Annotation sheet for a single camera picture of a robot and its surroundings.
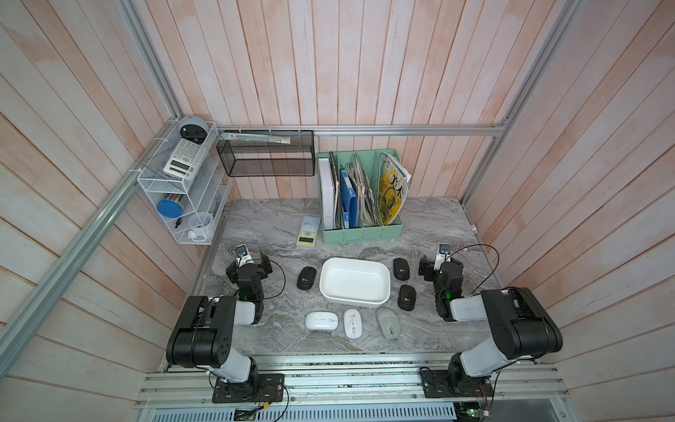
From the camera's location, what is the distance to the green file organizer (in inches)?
37.6

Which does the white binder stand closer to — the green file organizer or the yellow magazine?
the green file organizer

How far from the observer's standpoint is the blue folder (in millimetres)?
954

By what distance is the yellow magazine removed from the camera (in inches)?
38.4

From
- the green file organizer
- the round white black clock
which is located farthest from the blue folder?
the round white black clock

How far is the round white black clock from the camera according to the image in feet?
2.67
